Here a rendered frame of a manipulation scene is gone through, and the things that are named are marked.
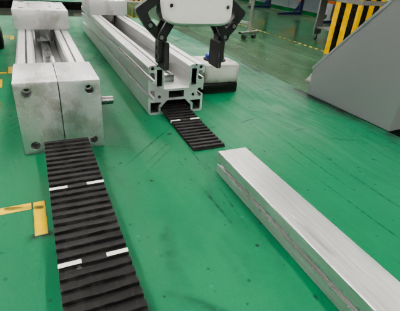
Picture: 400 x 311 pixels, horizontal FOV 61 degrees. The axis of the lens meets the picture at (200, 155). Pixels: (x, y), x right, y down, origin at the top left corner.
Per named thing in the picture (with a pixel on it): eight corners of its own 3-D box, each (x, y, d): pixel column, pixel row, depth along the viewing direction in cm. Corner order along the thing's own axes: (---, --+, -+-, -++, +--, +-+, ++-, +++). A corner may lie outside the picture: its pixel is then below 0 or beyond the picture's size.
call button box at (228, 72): (236, 92, 73) (240, 62, 70) (195, 95, 69) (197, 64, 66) (219, 81, 79) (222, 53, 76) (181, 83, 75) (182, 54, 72)
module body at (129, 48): (201, 110, 62) (205, 63, 58) (148, 115, 58) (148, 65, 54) (111, 31, 124) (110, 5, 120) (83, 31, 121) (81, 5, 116)
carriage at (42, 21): (71, 42, 77) (67, 10, 74) (16, 42, 73) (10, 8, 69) (64, 29, 89) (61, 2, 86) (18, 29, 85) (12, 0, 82)
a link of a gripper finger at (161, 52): (147, 21, 44) (147, 71, 48) (170, 21, 46) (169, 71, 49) (141, 17, 47) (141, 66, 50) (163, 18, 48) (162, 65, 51)
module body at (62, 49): (94, 120, 54) (89, 68, 50) (25, 127, 51) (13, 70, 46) (55, 31, 117) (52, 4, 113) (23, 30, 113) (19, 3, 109)
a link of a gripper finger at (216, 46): (221, 22, 48) (216, 68, 52) (240, 23, 50) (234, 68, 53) (211, 19, 51) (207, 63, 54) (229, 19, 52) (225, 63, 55)
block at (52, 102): (121, 143, 48) (118, 78, 44) (25, 155, 43) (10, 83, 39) (109, 119, 55) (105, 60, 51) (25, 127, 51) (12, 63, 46)
